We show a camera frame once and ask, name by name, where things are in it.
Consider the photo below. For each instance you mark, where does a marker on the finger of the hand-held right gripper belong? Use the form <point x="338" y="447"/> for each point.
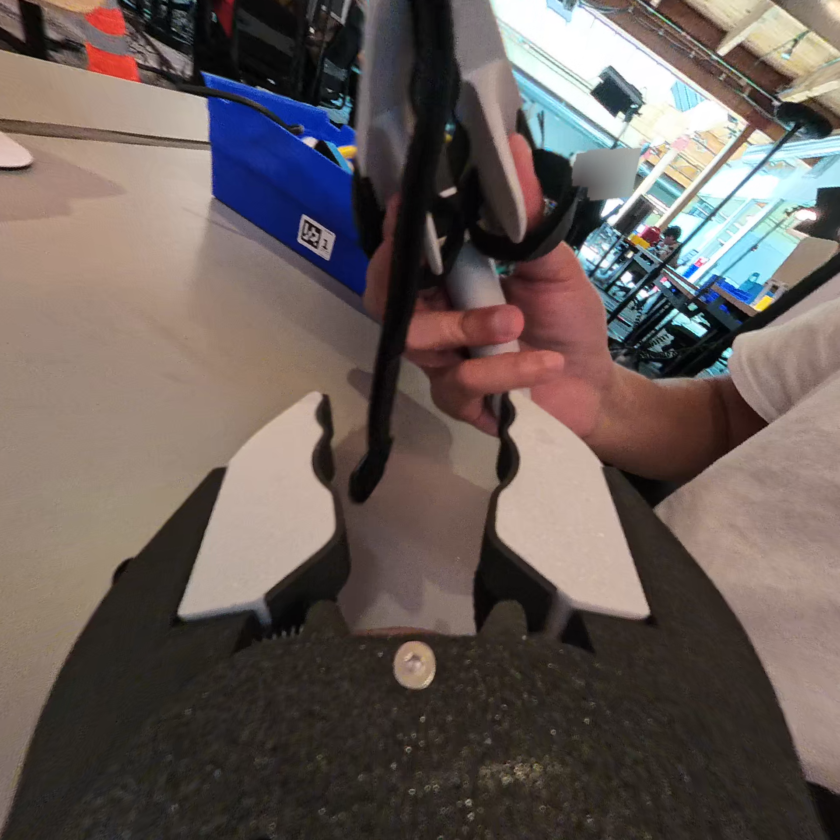
<point x="499" y="151"/>
<point x="380" y="98"/>

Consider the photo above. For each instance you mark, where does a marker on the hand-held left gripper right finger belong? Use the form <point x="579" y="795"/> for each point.
<point x="564" y="525"/>

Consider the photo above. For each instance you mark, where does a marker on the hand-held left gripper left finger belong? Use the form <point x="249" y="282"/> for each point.
<point x="262" y="525"/>

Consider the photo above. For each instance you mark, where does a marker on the blue bin with tag sticker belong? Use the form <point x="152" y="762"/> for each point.
<point x="262" y="177"/>

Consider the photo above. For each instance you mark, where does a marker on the person's right hand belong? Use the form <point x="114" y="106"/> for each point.
<point x="564" y="315"/>

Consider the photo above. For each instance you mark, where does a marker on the black hanging box light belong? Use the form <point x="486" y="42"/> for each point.
<point x="617" y="92"/>

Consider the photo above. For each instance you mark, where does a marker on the person's white shirt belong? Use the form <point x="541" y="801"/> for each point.
<point x="774" y="558"/>

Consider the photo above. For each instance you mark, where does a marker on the orange traffic cone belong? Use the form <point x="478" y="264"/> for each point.
<point x="108" y="62"/>

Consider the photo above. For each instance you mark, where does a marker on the black studio light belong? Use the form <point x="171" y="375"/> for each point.
<point x="827" y="213"/>

